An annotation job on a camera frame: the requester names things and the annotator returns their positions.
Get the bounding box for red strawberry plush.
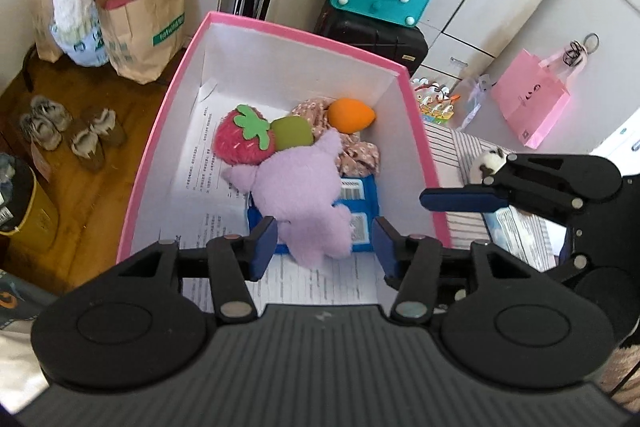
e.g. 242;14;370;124
212;104;277;166

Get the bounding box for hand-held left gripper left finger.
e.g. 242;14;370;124
117;216;280;326

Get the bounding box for clear plastic bag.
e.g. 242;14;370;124
457;74;496;130

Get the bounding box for blue wet wipes packet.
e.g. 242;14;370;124
246;174;383;255

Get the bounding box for pink paper gift bag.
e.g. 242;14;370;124
491;48;572;150

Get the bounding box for colourful hair clip card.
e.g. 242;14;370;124
411;77;463;125

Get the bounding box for black hair ties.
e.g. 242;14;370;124
562;33;600;68

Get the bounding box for large brown paper bag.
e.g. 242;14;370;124
95;0;187;85

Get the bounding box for black suitcase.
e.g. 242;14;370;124
314;0;430;78

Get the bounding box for orange plush toy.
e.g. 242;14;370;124
327;98;377;134

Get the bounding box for white brown cat plush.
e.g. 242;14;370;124
467;146;518;185

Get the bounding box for floral fabric pouch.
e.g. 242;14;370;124
291;98;383;178

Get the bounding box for small brown paper bag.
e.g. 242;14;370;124
27;0;66;62

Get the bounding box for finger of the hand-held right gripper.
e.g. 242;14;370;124
420;152;624;229

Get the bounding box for dark printed bag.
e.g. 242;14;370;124
0;267;66;333

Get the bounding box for yellow round container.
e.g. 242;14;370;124
0;152;60;253

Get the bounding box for purple plush toy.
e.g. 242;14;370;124
221;128;352;267

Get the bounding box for striped bed sheet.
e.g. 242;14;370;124
420;119;566;303

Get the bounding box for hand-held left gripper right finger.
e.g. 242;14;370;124
372;216;531;324

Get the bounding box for olive green plush toy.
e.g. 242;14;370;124
270;117;316;152

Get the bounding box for pink storage box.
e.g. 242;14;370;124
116;11;453;308

